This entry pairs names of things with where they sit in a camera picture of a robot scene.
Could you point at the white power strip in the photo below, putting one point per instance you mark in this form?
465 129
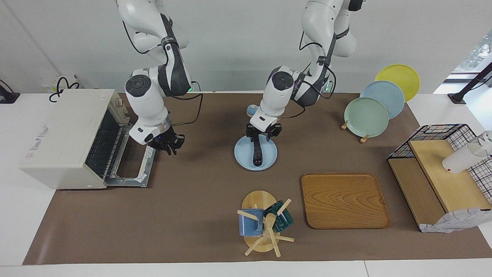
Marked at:
48 86

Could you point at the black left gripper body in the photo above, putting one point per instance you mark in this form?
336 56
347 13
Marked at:
265 132

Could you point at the wooden plate rack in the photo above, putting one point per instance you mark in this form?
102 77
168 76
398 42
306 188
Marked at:
364 139

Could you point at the wooden shelf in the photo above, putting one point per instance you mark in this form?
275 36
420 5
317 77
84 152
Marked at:
449 188

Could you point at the dark green mug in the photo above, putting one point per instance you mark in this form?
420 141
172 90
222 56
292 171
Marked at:
282 219

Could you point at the black desk clamp mount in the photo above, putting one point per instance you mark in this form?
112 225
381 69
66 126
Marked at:
7 96

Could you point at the wooden rectangular tray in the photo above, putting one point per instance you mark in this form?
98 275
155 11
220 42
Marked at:
346 200

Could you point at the light blue racked plate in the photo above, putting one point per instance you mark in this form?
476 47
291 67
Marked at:
388 92

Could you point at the blue mug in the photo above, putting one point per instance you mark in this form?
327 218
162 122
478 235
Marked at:
250 225

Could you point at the beige toaster oven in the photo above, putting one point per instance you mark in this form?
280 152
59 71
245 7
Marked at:
61 134

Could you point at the yellow plate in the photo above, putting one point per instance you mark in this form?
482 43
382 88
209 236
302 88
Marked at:
401 77

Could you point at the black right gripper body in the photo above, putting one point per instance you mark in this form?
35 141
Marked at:
165 140

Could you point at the light blue serving plate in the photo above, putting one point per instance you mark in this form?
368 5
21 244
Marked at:
244 154

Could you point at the pale green plate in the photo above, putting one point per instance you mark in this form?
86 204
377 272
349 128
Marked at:
365 117

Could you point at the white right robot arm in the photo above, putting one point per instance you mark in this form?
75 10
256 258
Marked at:
146 96

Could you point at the brown table mat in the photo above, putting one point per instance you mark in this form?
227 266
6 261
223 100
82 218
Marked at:
192 215

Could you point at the wooden mug tree stand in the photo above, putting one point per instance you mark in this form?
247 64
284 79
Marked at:
258 200

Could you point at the white cup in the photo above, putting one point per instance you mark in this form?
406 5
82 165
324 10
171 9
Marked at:
461 159

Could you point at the white marbled cloth liner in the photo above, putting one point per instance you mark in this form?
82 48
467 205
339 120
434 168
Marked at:
453 221

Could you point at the dark purple eggplant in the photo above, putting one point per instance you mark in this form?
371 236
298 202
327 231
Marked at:
257 154

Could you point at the clear glass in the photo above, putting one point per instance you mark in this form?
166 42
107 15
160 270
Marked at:
487 140

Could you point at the black slanted monitor stand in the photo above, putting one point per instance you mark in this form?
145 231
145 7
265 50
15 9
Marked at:
471 84

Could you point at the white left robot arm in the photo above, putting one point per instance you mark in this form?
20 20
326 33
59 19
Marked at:
319 23

